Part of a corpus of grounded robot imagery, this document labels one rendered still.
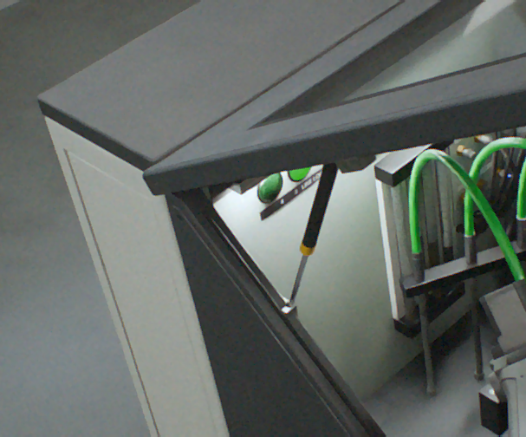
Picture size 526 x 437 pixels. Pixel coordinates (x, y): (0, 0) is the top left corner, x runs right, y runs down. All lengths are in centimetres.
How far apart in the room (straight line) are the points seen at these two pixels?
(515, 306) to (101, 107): 67
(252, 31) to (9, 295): 219
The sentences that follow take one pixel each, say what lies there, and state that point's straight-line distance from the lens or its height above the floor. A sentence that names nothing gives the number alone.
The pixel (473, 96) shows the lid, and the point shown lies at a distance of 100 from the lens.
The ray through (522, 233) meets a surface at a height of 113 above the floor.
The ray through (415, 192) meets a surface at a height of 129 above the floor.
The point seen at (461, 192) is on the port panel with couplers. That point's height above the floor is 111.
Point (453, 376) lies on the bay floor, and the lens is 211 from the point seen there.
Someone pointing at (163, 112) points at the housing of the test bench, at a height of 150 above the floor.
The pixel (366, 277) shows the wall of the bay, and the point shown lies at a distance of 193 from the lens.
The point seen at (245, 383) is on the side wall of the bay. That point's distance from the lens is 174.
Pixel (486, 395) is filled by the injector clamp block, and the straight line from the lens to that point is 188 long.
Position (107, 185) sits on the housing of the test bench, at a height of 139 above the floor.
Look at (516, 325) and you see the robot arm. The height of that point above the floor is 142.
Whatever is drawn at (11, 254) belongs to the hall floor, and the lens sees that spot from 400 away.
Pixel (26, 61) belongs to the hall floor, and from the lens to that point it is 506.
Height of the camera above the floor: 238
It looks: 38 degrees down
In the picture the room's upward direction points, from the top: 12 degrees counter-clockwise
